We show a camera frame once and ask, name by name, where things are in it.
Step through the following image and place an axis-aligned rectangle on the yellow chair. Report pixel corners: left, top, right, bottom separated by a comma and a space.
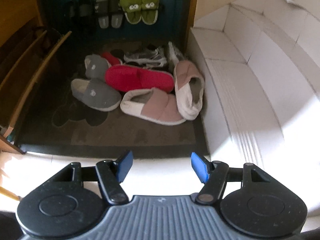
0, 187, 20, 202

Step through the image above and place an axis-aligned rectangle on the dark door mat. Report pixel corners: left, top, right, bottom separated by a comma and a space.
15, 42, 210, 159

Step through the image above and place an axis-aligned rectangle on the blue door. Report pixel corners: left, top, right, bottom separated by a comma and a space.
37, 0, 194, 48

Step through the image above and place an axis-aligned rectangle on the red slipper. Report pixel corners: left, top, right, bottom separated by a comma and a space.
101, 52, 123, 67
104, 65, 175, 92

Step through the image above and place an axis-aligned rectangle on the grey bear slipper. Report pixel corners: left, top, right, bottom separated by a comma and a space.
84, 54, 112, 80
71, 78, 122, 112

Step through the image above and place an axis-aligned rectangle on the black and silver sneaker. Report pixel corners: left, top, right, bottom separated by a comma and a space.
124, 45, 167, 68

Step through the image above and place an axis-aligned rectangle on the wooden shoe cabinet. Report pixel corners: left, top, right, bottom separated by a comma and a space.
0, 0, 73, 153

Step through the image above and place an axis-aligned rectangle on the wooden door frame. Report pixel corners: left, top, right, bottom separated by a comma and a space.
185, 0, 200, 53

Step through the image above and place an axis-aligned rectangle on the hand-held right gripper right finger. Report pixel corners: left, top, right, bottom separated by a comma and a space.
191, 152, 283, 205

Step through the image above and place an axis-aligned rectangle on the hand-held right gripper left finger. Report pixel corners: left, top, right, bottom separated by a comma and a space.
45, 151, 133, 205

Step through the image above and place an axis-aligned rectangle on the black wire door rack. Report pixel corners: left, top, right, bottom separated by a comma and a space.
64, 2, 166, 18

